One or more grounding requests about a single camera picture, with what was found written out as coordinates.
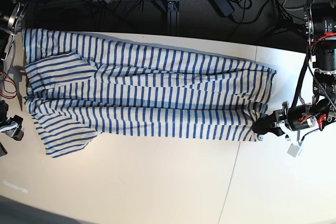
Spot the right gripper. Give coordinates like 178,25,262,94
1,100,24,141

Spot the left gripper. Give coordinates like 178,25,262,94
252,102,324,136

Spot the blue white striped T-shirt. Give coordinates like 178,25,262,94
22,29,276,158

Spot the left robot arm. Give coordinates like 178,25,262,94
253,0,335,136

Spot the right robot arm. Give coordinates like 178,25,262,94
1,0,28,99

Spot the black object at left edge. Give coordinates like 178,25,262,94
0,143,7,157

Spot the black tripod stand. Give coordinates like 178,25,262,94
264,0,305,38

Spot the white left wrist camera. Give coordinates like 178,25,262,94
287,143,302,158

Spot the aluminium frame post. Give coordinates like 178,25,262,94
166,0,180,36

